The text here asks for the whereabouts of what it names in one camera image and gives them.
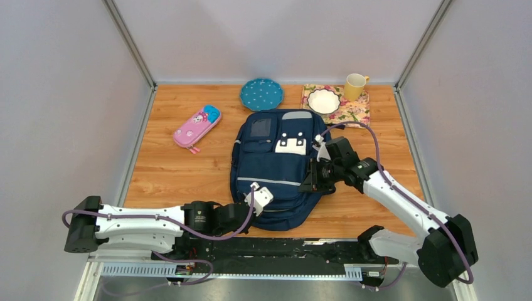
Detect white scalloped bowl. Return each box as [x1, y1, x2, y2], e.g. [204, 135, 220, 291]
[307, 89, 341, 115]

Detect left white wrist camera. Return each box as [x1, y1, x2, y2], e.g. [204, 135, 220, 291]
[245, 182, 274, 216]

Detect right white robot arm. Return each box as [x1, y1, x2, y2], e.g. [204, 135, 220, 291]
[299, 135, 479, 287]

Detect pink cartoon pencil case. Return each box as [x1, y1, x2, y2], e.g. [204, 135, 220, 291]
[173, 105, 222, 154]

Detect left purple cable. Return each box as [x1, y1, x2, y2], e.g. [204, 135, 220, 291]
[61, 187, 256, 298]

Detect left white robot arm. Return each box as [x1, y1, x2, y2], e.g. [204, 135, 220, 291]
[61, 196, 263, 260]

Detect blue polka dot plate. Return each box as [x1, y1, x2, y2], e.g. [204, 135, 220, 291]
[239, 78, 284, 112]

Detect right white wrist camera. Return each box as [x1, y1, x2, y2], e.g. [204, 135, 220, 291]
[312, 134, 331, 162]

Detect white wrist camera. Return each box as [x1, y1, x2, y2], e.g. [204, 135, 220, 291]
[312, 134, 331, 162]
[245, 182, 274, 216]

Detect yellow ceramic mug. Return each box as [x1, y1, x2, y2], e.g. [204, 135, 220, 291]
[344, 73, 370, 101]

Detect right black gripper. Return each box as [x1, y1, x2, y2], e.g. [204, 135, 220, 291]
[299, 157, 343, 193]

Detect navy blue student backpack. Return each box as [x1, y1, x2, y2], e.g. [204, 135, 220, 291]
[230, 109, 336, 231]

